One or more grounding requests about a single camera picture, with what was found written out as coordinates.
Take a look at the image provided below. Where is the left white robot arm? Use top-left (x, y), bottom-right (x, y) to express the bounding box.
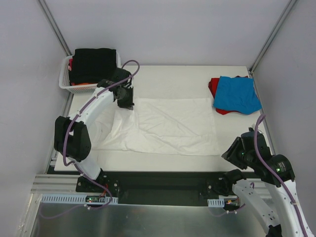
top-left (54, 68), bottom-right (134, 192)

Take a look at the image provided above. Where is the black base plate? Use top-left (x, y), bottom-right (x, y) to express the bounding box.
top-left (76, 169), bottom-right (247, 207)

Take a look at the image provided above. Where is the right white cable duct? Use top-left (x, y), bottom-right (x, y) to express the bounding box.
top-left (207, 198), bottom-right (225, 208)

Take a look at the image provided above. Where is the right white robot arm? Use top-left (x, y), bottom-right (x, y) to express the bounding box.
top-left (218, 131), bottom-right (314, 237)

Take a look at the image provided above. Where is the white plastic basket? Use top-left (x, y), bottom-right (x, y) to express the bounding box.
top-left (59, 50), bottom-right (121, 94)

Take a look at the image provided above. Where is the blue t shirt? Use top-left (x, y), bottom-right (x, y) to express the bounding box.
top-left (212, 76), bottom-right (262, 115)

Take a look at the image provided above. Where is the pink t shirt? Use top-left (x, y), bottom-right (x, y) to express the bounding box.
top-left (68, 58), bottom-right (73, 71)

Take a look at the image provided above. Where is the left white cable duct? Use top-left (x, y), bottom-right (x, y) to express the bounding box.
top-left (41, 194), bottom-right (119, 205)

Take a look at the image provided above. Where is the aluminium rail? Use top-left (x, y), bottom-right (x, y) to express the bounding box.
top-left (32, 172), bottom-right (297, 198)

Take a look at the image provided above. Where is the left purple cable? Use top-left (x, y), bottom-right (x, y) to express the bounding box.
top-left (39, 59), bottom-right (140, 219)

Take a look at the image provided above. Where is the red t shirt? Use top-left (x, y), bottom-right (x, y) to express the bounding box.
top-left (207, 76), bottom-right (250, 116)

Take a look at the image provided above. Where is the white t shirt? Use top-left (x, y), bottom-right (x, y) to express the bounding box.
top-left (92, 98), bottom-right (219, 156)

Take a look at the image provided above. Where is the white cable duct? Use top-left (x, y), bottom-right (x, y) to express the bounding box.
top-left (207, 198), bottom-right (225, 208)
top-left (41, 194), bottom-right (119, 205)

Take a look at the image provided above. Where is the black t shirt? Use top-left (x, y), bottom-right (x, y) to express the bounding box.
top-left (69, 48), bottom-right (117, 85)

